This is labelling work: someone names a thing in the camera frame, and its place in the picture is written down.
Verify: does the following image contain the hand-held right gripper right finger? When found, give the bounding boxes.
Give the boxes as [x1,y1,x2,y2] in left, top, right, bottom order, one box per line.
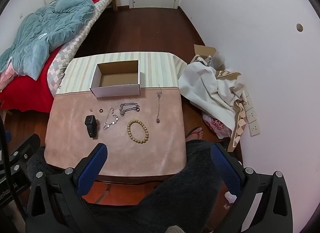
[210,143,293,233]

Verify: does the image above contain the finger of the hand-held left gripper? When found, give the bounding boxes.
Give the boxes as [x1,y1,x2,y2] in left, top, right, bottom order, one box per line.
[5,132,42,173]

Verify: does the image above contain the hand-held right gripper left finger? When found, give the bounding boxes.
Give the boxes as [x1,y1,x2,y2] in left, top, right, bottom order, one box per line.
[25,143,108,233]

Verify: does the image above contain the black smart watch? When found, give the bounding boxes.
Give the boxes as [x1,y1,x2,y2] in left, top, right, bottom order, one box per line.
[84,114,98,138]

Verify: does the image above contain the wooden bead bracelet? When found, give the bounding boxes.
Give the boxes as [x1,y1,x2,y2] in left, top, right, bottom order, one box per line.
[127,120,150,145]

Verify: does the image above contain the thin silver disc bracelet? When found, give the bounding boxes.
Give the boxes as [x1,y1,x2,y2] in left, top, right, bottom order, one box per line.
[103,107,119,131]

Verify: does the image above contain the chunky silver chain bracelet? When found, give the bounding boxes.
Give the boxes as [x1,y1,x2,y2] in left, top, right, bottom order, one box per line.
[119,102,141,118]

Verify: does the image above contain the silver pendant necklace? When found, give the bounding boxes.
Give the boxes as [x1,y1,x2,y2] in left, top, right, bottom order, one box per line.
[156,84,163,124]

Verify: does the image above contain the white cardboard box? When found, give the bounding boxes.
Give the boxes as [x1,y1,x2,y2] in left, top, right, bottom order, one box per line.
[90,59,141,97]

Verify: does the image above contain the pink fuzzy mat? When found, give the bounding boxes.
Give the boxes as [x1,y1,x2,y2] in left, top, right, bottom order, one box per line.
[44,86,187,177]

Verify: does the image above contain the white paper scrap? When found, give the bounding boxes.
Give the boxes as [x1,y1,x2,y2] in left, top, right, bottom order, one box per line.
[224,191,237,204]

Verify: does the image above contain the wooden table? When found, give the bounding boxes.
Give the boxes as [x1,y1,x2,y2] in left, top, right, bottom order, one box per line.
[95,172,179,187]

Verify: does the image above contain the white red printed plastic bag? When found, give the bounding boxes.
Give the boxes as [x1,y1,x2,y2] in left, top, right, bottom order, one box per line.
[202,112,234,139]

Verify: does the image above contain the person's foot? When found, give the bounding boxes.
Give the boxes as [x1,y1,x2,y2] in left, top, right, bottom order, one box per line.
[186,126,204,146]

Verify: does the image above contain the dark fuzzy pants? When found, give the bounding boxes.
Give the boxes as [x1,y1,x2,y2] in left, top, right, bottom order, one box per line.
[26,140,242,233]

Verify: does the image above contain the beige diamond pattern cloth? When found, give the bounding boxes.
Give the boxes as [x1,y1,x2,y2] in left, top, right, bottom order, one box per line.
[216,69,250,152]

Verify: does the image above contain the red bed sheet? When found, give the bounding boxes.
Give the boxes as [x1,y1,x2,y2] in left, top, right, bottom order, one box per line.
[0,0,110,113]

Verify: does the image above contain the pink checkered cloth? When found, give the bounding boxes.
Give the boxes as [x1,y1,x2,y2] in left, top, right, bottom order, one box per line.
[0,64,18,92]

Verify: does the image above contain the white crumpled cloth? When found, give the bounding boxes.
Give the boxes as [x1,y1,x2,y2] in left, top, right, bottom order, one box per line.
[178,60,248,123]

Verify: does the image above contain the teal blue blanket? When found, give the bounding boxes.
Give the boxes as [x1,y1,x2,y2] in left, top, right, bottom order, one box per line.
[0,0,115,81]

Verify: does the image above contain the striped pale tablecloth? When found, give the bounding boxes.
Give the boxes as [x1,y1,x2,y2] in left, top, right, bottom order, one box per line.
[55,51,187,96]

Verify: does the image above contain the brown cardboard box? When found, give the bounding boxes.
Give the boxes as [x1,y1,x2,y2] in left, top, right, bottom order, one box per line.
[194,44,242,78]

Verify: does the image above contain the white wall socket row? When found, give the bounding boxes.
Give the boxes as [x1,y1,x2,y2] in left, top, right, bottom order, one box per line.
[244,86,261,137]

